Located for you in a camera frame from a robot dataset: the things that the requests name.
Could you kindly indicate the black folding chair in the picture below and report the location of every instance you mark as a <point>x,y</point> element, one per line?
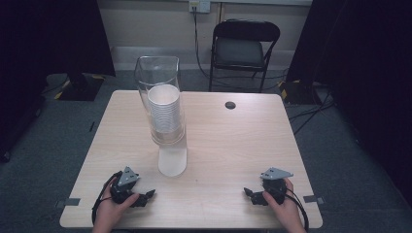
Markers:
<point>239,48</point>

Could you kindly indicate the person's left hand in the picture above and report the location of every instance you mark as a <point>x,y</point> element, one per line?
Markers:
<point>108,210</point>

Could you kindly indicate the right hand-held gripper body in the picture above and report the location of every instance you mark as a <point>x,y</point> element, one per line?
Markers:
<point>274,186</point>

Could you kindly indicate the grey tape strip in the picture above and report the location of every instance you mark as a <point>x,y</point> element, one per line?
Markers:
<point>312,199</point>
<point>69,202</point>

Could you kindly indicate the person's right hand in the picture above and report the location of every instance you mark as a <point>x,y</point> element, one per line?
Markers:
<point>286,210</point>

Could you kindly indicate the dark curtain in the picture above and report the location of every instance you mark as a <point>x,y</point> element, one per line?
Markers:
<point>39,48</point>
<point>366,64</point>

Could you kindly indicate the clear plastic cup dispenser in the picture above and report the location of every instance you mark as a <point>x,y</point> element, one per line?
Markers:
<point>172,161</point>

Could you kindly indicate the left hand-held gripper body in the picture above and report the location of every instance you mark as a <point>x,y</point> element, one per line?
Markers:
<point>124,181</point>

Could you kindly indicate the stack of white paper cups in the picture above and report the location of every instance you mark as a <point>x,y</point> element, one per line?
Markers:
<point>164,108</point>

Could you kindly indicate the black stand base plate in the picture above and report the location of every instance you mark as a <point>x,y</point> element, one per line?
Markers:
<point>82,89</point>
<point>299,93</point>

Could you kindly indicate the white wall socket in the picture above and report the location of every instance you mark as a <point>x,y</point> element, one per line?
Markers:
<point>199,6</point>

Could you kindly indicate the yellow black floor tape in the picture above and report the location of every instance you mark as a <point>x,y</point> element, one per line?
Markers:
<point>283,92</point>

